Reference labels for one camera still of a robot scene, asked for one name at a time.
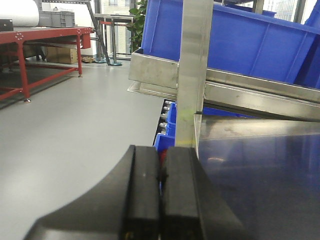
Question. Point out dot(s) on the small blue bin below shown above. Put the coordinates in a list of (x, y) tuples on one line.
[(166, 128)]

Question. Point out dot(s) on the white paper roll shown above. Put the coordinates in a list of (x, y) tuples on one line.
[(23, 13)]

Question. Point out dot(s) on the grey plastic crate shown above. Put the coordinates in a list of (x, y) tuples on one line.
[(56, 19)]

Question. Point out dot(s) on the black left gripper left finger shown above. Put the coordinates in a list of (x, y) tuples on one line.
[(124, 205)]

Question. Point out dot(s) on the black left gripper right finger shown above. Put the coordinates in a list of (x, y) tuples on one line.
[(192, 207)]

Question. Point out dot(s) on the stainless steel shelf rack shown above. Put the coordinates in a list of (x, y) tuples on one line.
[(258, 140)]

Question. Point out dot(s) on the red metal frame table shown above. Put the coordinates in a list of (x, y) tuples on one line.
[(24, 42)]

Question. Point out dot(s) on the green potted plant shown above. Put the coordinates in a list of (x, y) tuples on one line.
[(137, 26)]

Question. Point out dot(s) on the brown cardboard box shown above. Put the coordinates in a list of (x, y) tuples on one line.
[(61, 55)]

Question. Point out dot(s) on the large blue plastic bin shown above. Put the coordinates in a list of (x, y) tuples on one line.
[(241, 42)]

